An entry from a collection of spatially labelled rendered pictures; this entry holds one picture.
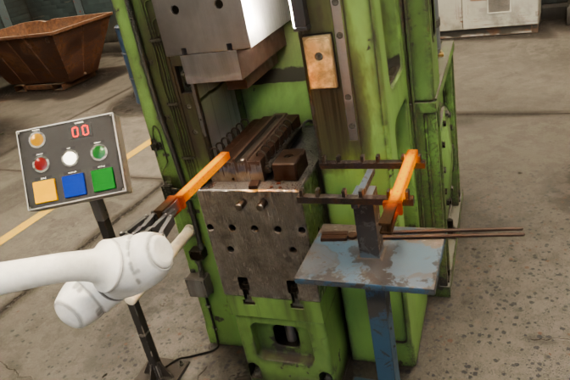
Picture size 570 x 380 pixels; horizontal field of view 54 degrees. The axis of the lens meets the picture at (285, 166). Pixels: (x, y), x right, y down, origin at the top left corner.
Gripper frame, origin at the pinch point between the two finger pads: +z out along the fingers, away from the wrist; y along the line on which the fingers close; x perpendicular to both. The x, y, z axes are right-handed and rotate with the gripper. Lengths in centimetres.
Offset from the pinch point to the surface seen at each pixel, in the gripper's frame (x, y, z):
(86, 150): 3, -50, 31
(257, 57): 23, 7, 58
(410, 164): -4, 58, 31
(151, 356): -93, -57, 32
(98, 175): -4, -45, 28
